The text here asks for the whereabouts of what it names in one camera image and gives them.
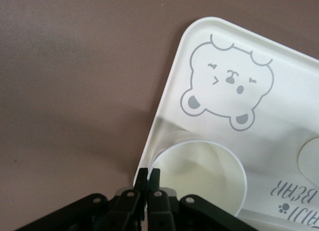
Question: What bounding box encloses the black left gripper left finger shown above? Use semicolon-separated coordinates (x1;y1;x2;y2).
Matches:
14;167;149;231

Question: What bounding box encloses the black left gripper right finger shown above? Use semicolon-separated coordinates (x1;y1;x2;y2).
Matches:
147;167;257;231

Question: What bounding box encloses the cream tray with bear print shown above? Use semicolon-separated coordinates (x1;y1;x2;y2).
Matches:
133;16;319;231

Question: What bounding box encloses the brown table mat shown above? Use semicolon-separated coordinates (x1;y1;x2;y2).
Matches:
0;0;319;231

